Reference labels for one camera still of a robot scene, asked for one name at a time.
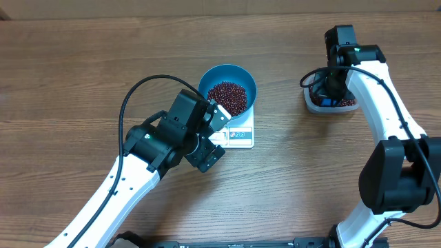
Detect red adzuki beans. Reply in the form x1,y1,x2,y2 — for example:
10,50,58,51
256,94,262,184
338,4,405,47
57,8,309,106
309,84,356,107

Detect white digital kitchen scale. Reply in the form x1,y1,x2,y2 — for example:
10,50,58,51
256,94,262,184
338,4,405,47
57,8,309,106
209,107,255,149

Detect blue plastic measuring scoop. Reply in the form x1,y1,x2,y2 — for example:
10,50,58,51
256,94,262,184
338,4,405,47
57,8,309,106
320,99,339,107

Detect clear plastic food container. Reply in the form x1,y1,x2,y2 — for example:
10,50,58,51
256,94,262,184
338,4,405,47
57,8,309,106
303,87,359,114

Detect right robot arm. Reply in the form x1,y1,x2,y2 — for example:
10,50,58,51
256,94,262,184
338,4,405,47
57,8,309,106
325,25,440,247

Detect red beans in bowl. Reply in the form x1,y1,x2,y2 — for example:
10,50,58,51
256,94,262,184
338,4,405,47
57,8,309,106
207,81,248,116

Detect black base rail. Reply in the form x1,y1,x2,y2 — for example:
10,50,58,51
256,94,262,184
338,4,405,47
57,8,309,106
110,231,390,248

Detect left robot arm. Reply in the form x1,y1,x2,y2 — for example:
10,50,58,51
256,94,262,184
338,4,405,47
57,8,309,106
49,90,232,247

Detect teal metal bowl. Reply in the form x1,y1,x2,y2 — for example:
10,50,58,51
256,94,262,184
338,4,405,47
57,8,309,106
198,64,257,112

